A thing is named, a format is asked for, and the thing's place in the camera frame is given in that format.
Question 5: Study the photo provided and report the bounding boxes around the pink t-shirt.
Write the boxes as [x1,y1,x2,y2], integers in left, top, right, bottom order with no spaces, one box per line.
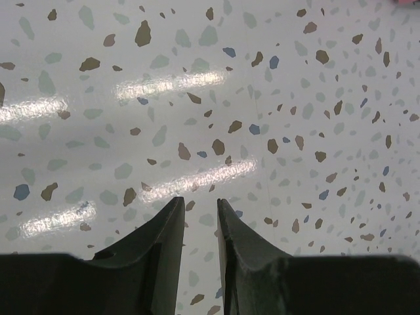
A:
[394,0,419,5]

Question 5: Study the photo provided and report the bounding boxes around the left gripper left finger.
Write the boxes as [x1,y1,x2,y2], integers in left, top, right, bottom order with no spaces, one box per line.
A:
[86,197,185,314]

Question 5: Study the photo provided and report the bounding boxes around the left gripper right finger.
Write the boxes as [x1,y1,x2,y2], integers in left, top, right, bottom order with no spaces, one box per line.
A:
[217,199,292,314]

